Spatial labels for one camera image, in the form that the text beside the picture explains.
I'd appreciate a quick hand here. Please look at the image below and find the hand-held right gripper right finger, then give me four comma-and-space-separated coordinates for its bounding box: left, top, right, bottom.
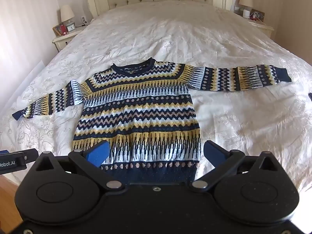
189, 141, 275, 192

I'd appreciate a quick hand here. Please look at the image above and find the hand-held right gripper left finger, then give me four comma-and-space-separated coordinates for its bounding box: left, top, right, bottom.
35, 140, 123, 191

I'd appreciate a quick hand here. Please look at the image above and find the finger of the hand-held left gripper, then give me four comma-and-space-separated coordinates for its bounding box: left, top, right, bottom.
24, 148, 39, 163

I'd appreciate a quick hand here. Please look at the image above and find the navy yellow patterned knit sweater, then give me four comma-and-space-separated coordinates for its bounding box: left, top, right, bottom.
12, 57, 293, 184

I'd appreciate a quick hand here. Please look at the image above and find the white embroidered bedspread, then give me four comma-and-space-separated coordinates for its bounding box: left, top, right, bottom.
0, 0, 312, 193

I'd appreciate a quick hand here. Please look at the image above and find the cream nightstand with speaker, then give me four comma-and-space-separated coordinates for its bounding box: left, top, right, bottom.
246, 17, 275, 39

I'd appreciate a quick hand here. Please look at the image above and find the framed photo with red detail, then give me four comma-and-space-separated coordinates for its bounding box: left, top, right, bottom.
251, 9, 265, 21

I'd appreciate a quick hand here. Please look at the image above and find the table lamp with glass base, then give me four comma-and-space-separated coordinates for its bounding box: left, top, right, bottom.
60, 4, 75, 28

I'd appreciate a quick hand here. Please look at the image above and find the cream nightstand with picture frame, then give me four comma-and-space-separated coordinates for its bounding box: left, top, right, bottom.
52, 26, 86, 52

